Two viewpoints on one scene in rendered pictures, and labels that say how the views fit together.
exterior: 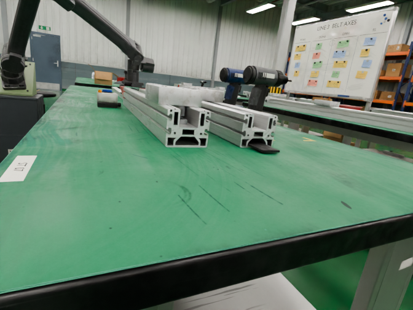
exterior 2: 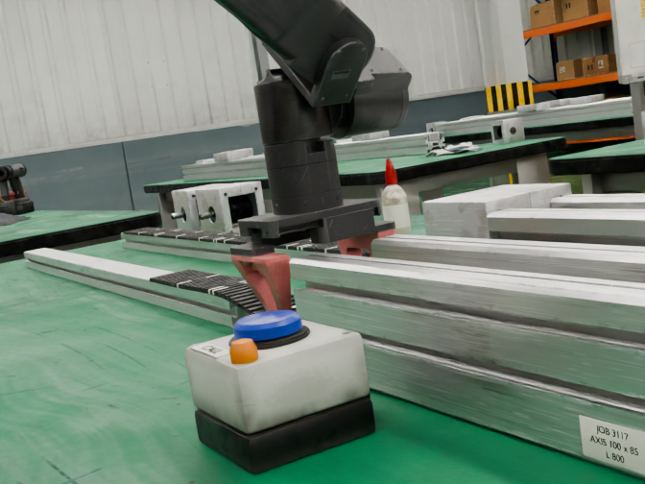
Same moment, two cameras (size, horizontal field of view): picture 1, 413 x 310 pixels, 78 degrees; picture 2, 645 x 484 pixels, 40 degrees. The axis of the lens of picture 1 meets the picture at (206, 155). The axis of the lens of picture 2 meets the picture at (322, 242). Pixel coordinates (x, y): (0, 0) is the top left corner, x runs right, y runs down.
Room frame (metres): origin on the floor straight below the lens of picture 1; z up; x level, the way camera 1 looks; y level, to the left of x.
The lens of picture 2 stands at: (0.61, 0.45, 0.96)
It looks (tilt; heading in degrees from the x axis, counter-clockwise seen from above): 7 degrees down; 357
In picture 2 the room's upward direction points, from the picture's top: 9 degrees counter-clockwise
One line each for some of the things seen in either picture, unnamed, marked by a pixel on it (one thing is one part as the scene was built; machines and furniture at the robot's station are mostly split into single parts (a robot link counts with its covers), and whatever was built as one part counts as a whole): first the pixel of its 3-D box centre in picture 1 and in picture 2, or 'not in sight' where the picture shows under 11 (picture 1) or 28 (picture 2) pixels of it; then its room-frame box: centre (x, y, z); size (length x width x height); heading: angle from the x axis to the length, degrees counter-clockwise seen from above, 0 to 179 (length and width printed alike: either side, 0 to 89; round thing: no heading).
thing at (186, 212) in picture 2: not in sight; (198, 211); (2.42, 0.58, 0.83); 0.11 x 0.10 x 0.10; 112
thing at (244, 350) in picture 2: not in sight; (243, 349); (1.08, 0.47, 0.85); 0.01 x 0.01 x 0.01
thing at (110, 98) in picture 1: (109, 99); (290, 382); (1.12, 0.45, 0.81); 0.10 x 0.08 x 0.06; 115
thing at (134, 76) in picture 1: (133, 77); (304, 186); (1.33, 0.41, 0.91); 0.10 x 0.07 x 0.07; 116
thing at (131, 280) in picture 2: (119, 92); (107, 275); (1.90, 0.68, 0.79); 0.96 x 0.04 x 0.03; 25
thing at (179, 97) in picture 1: (171, 99); not in sight; (0.70, 0.11, 0.87); 0.16 x 0.11 x 0.07; 25
